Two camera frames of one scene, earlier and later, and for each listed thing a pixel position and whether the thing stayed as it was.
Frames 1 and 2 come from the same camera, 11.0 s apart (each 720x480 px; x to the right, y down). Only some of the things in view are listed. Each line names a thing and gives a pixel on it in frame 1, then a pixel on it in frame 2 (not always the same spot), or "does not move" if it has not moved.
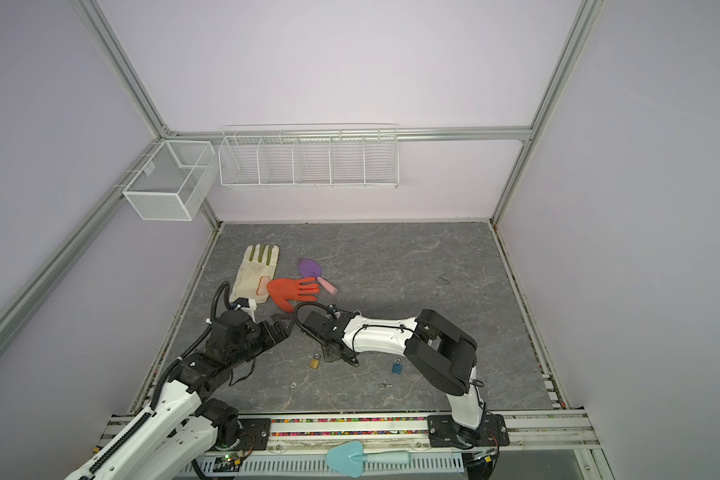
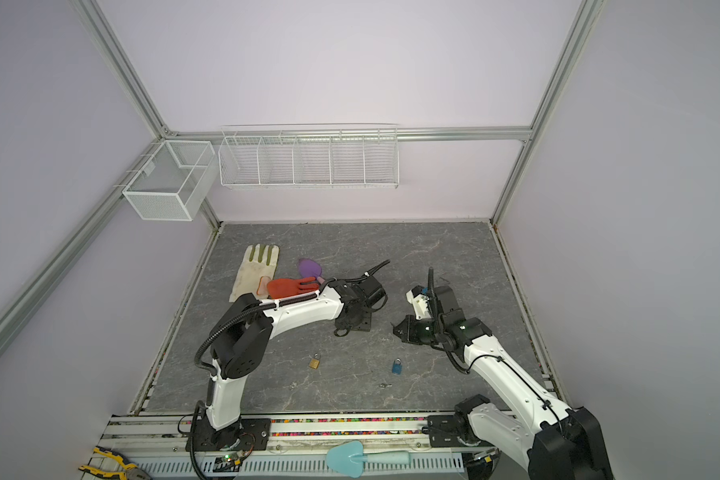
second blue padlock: x=397 y=367 does not move
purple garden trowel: x=311 y=269 does not move
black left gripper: x=270 y=338 -> x=365 y=326
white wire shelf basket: x=310 y=156 does not move
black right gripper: x=326 y=353 -> x=409 y=335
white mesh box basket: x=173 y=184 does not move
